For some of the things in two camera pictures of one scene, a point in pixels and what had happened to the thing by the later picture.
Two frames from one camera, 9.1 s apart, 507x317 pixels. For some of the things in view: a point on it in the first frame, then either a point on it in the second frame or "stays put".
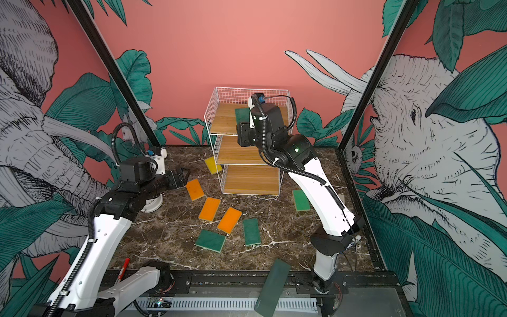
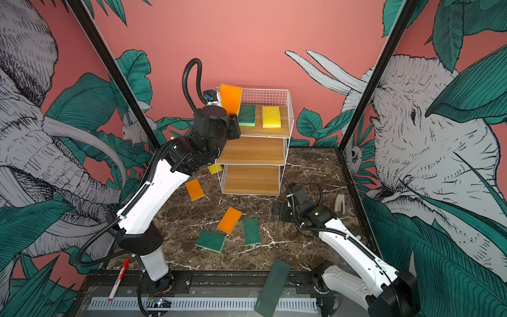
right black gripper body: [247, 136] to [287, 214]
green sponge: [251, 231] stays put
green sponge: [210, 240] stays put
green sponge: [242, 115] stays put
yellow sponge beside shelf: [214, 168] stays put
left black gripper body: [169, 181] to [234, 131]
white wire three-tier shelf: [242, 169] stays put
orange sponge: [230, 220] stays put
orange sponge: [209, 209] to [231, 98]
